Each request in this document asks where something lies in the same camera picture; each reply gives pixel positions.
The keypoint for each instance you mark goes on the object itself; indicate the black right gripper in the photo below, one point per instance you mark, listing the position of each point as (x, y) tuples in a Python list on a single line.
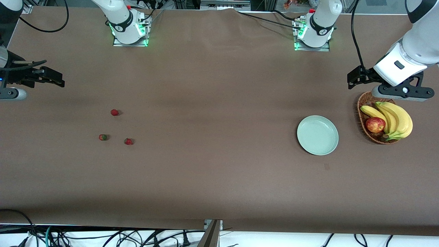
[(18, 75)]

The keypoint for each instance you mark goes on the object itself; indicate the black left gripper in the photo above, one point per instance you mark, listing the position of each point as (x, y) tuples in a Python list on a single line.
[(365, 75)]

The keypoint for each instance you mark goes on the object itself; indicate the red strawberry with green cap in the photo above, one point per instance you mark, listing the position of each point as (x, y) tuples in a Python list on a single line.
[(102, 137)]

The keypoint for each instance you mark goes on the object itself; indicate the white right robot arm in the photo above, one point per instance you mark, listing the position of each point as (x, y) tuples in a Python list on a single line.
[(123, 20)]

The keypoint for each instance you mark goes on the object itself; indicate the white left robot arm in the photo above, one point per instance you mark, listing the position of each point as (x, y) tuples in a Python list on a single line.
[(416, 44)]

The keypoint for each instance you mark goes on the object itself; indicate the light green round plate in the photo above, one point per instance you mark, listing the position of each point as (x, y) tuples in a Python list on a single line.
[(319, 137)]

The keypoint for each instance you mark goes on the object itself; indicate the yellow banana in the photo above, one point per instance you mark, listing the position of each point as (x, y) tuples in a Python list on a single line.
[(391, 118), (404, 123), (372, 112)]

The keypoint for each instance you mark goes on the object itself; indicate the red apple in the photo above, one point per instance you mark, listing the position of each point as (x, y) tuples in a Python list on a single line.
[(375, 125)]

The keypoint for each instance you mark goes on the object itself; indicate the brown wicker basket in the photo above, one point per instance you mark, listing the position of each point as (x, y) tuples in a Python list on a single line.
[(375, 138)]

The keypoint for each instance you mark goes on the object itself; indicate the aluminium corner profile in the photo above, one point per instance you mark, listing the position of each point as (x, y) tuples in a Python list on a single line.
[(27, 8)]

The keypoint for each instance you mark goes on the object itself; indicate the orange background object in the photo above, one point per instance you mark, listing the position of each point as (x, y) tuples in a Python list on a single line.
[(288, 4)]

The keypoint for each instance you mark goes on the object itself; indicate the brown table cover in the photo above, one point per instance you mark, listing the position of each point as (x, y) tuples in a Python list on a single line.
[(219, 85)]

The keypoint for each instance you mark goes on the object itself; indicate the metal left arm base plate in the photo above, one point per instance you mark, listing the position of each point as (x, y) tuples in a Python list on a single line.
[(312, 49)]

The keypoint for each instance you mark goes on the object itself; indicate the aluminium frame bar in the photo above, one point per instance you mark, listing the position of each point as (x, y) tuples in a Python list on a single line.
[(224, 5)]

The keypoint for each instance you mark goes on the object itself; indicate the aluminium profile post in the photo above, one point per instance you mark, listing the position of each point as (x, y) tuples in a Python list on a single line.
[(211, 236)]

